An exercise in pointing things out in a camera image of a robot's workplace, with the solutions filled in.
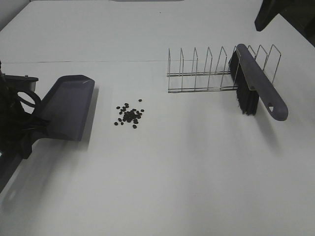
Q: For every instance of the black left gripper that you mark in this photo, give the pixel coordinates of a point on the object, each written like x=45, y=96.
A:
x=14, y=120

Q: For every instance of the grey brush black bristles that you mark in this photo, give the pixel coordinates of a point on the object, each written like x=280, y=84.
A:
x=253, y=85

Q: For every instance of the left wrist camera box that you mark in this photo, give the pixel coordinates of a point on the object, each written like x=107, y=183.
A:
x=21, y=82

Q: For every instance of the pile of coffee beans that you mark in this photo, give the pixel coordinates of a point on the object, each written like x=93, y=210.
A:
x=128, y=115

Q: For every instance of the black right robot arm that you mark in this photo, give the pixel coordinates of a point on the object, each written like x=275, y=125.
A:
x=268, y=10

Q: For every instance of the grey plastic dustpan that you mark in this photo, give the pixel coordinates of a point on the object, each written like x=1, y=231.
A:
x=66, y=105

